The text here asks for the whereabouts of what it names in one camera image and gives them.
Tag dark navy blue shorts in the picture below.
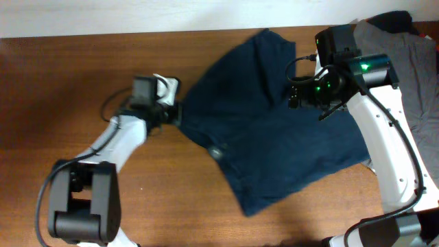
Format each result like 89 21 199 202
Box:
180 30 369 217

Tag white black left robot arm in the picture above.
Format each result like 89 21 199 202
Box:
45 104 182 246

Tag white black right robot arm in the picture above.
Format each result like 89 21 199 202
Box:
289 25 438 247

